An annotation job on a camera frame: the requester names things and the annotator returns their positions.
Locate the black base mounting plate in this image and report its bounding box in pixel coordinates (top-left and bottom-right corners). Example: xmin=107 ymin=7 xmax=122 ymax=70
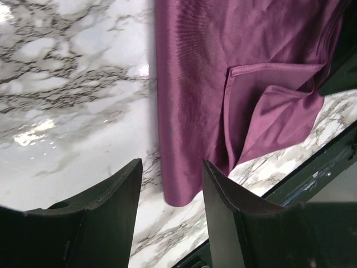
xmin=177 ymin=125 xmax=356 ymax=267

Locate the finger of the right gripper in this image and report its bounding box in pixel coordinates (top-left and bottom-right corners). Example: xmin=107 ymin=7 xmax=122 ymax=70
xmin=319 ymin=39 xmax=356 ymax=97

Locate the purple cloth napkin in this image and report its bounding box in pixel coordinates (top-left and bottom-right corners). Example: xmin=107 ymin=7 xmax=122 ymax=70
xmin=156 ymin=1 xmax=353 ymax=207

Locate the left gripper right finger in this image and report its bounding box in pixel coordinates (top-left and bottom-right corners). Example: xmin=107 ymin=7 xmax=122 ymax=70
xmin=202 ymin=161 xmax=356 ymax=267

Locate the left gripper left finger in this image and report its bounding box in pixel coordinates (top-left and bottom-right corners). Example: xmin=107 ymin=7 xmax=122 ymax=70
xmin=1 ymin=159 xmax=143 ymax=267

